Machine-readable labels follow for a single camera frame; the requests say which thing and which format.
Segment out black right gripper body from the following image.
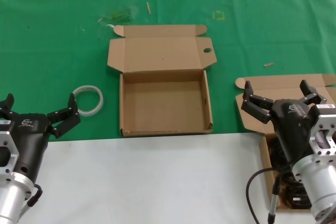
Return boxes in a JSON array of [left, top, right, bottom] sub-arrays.
[[269, 99, 320, 163]]

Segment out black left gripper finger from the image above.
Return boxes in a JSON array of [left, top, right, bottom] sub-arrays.
[[47, 92, 81, 139], [0, 93, 15, 120]]

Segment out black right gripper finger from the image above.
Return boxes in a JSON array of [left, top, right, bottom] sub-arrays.
[[240, 80, 274, 124], [299, 79, 328, 108]]

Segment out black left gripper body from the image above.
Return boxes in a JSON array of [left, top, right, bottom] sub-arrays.
[[0, 112, 53, 183]]

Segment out brown open cardboard box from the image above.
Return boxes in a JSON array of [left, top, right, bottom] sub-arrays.
[[235, 73, 336, 211], [107, 24, 217, 137]]

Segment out clear adhesive tape roll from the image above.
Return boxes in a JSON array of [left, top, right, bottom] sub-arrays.
[[72, 84, 104, 118]]

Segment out green table cloth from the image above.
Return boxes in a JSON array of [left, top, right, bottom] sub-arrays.
[[0, 0, 336, 143]]

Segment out clear plastic wrapper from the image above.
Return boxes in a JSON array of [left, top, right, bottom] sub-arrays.
[[98, 6, 139, 27]]

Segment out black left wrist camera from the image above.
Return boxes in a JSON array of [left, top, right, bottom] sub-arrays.
[[0, 118, 12, 132]]

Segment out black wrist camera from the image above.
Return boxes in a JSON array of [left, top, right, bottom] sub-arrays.
[[0, 118, 12, 132], [316, 103, 336, 116]]

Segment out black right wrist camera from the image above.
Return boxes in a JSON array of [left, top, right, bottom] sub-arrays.
[[316, 103, 336, 116]]

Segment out black coiled power cable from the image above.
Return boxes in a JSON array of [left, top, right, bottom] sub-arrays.
[[267, 138, 293, 172], [279, 176, 313, 209]]

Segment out short black arm cable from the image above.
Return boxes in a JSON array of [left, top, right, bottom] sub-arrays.
[[26, 184, 43, 208]]

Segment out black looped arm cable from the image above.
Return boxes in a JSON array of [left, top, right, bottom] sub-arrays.
[[246, 167, 276, 224]]

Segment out cable with silver plug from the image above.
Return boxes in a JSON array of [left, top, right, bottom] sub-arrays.
[[267, 173, 283, 224]]

